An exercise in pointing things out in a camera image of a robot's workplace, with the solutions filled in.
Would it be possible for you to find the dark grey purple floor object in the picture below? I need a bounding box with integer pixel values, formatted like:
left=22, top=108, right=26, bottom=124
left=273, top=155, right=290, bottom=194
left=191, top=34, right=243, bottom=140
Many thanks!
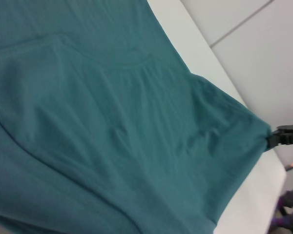
left=268, top=183, right=293, bottom=232

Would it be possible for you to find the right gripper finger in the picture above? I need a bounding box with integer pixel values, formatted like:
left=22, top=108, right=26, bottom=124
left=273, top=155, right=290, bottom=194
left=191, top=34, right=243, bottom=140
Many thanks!
left=276, top=122, right=293, bottom=132
left=265, top=129, right=293, bottom=148

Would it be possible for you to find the teal t-shirt with FREE print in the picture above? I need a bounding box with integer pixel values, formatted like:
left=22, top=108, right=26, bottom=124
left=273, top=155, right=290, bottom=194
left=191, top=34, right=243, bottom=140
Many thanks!
left=0, top=0, right=272, bottom=234

